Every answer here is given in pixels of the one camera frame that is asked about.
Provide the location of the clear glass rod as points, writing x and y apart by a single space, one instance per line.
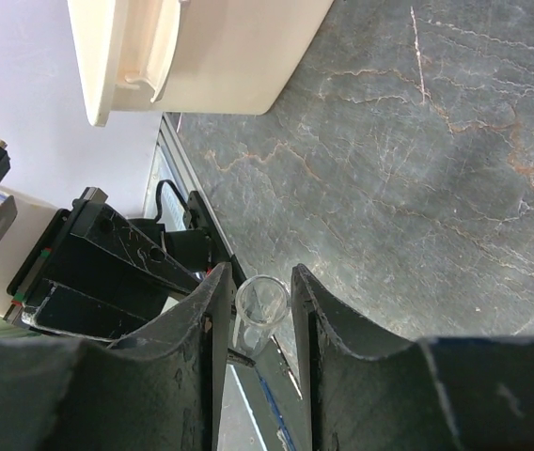
262 303

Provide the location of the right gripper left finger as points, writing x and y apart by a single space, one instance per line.
158 388

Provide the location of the white plastic tub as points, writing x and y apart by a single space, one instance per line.
205 57

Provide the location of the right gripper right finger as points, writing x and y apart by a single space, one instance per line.
365 388

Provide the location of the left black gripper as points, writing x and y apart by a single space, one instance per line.
109 247

